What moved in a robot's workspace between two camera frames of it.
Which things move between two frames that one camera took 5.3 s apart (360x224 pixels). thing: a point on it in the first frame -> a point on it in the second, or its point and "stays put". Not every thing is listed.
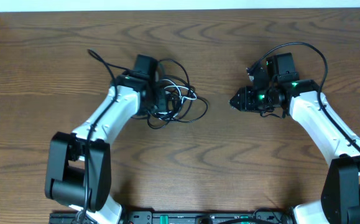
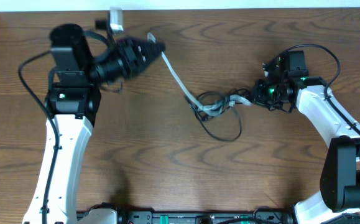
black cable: x=179 y=101 -> x=232 y=109
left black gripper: x=163 y=105 -> x=129 y=55
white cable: x=179 y=86 -> x=204 y=109
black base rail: x=175 y=218 stays put
